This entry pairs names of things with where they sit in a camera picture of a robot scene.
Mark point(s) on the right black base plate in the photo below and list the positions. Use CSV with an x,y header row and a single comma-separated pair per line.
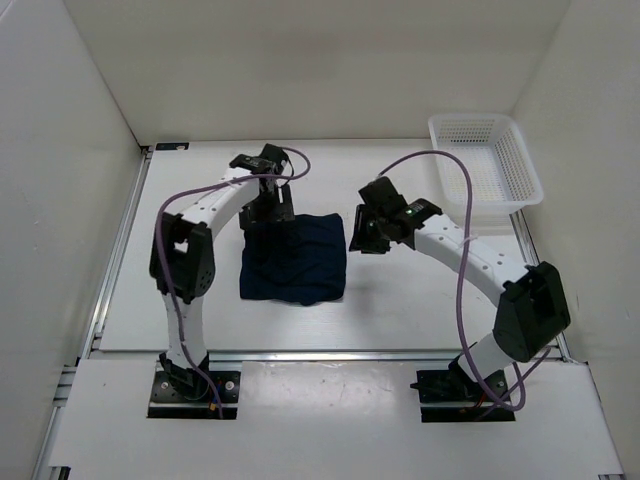
x,y
441,401

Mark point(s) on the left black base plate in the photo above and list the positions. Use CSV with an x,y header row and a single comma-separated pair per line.
x,y
168,402

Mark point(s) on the black label strip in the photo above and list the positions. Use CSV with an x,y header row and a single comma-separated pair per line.
x,y
172,146

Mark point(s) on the navy blue shorts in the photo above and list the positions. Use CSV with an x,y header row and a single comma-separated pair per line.
x,y
302,261

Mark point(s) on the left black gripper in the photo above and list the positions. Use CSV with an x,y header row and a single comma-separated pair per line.
x,y
281,211

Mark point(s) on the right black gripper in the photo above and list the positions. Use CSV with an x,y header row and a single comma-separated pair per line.
x,y
360,241

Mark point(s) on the white plastic mesh basket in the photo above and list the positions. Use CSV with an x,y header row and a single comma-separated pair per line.
x,y
493,150

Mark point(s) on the aluminium front rail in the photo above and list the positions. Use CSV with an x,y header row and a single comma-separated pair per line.
x,y
219,356

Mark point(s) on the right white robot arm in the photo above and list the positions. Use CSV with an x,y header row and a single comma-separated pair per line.
x,y
530,299

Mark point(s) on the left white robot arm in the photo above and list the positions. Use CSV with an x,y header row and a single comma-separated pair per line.
x,y
182,260

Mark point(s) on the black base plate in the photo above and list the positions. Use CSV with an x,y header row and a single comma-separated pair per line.
x,y
168,402
441,401

